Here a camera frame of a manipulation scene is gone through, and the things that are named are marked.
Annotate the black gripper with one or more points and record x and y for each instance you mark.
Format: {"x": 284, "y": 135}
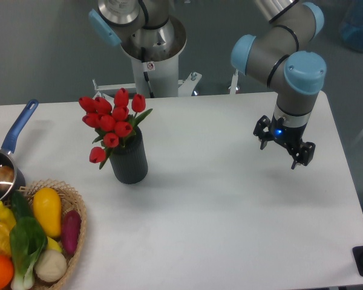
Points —
{"x": 287, "y": 131}

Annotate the red tulip bouquet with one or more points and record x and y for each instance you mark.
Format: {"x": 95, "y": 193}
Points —
{"x": 116, "y": 123}

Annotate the dark grey ribbed vase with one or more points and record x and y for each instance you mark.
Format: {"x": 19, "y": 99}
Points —
{"x": 129, "y": 164}

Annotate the blue transparent container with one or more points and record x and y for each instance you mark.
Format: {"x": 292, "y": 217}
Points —
{"x": 351, "y": 27}

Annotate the woven bamboo basket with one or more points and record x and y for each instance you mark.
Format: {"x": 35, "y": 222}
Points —
{"x": 70, "y": 200}

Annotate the purple eggplant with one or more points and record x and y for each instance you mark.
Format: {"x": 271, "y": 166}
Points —
{"x": 70, "y": 231}

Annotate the yellow squash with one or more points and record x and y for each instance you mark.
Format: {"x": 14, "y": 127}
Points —
{"x": 47, "y": 210}

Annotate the white garlic bulb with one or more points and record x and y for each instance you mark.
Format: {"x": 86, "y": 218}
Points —
{"x": 51, "y": 266}

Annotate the green bok choy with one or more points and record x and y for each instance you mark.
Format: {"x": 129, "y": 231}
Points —
{"x": 27, "y": 241}

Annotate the bread roll in pan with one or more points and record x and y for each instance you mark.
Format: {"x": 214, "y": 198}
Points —
{"x": 7, "y": 175}

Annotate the small yellow pepper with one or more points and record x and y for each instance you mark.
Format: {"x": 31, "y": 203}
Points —
{"x": 7, "y": 216}

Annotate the white table clamp bracket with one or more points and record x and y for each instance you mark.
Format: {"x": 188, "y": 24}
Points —
{"x": 234, "y": 87}

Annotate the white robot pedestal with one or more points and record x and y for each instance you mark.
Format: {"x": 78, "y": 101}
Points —
{"x": 152, "y": 39}

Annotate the blue handled saucepan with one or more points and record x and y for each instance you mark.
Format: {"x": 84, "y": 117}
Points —
{"x": 9, "y": 145}

